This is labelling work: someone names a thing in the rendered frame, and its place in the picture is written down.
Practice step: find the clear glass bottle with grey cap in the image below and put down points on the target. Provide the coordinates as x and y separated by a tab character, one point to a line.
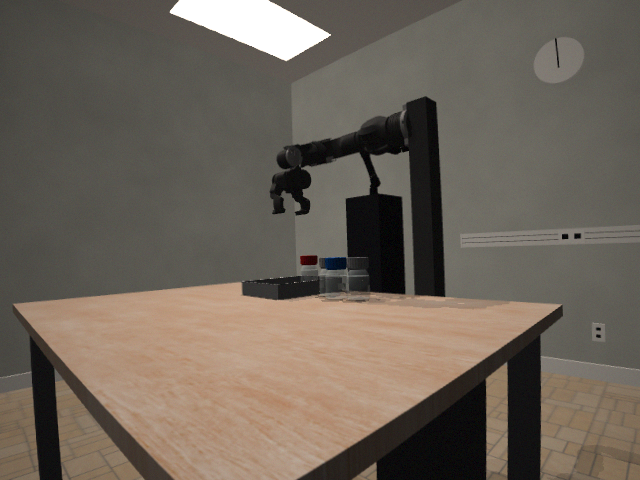
322	276
358	282

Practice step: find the clear glass bottle with blue cap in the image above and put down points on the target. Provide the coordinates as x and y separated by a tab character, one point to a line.
335	279

